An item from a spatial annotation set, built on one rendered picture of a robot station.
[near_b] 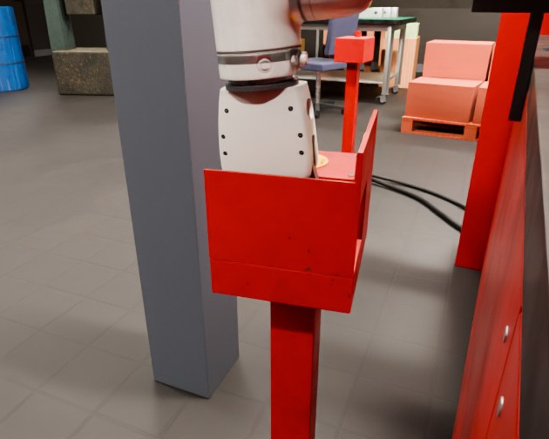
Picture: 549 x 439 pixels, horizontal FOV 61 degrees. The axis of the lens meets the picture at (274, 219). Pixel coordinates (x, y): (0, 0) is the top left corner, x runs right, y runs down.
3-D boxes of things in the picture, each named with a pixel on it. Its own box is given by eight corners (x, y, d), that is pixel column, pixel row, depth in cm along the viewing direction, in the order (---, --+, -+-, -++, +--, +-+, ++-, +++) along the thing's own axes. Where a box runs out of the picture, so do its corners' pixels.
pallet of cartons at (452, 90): (414, 115, 444) (423, 39, 416) (547, 127, 402) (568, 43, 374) (398, 135, 378) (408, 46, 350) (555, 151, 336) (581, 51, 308)
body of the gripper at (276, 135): (317, 64, 49) (321, 166, 54) (227, 69, 52) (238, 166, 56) (302, 73, 43) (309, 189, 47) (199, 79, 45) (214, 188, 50)
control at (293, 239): (260, 222, 72) (259, 103, 64) (366, 234, 68) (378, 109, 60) (211, 293, 54) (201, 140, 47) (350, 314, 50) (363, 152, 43)
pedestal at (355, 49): (332, 171, 297) (339, 30, 262) (370, 176, 287) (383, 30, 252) (320, 180, 281) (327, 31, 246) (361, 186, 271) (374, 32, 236)
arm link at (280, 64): (313, 43, 49) (315, 72, 50) (233, 48, 51) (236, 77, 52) (294, 50, 41) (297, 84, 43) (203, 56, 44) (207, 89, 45)
